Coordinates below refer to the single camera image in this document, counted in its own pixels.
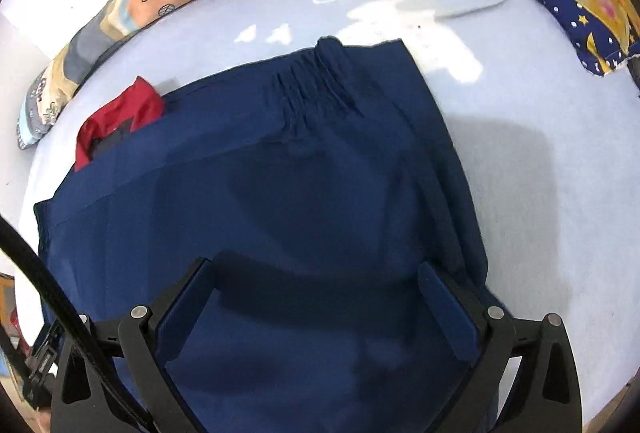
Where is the light blue cloud-print bed sheet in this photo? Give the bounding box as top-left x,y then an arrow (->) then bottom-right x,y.
15,0 -> 640,420

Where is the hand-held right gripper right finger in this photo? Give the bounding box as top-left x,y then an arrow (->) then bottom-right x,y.
417,260 -> 584,433

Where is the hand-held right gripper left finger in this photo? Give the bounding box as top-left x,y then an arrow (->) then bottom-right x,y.
50,255 -> 222,433

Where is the navy jacket with red collar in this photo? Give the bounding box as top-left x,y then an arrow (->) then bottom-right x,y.
32,37 -> 507,433

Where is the blue yellow star-print cloth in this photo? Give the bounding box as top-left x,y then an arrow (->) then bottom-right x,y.
492,0 -> 640,77

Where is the black cable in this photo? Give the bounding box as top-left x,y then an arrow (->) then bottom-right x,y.
0,216 -> 157,433

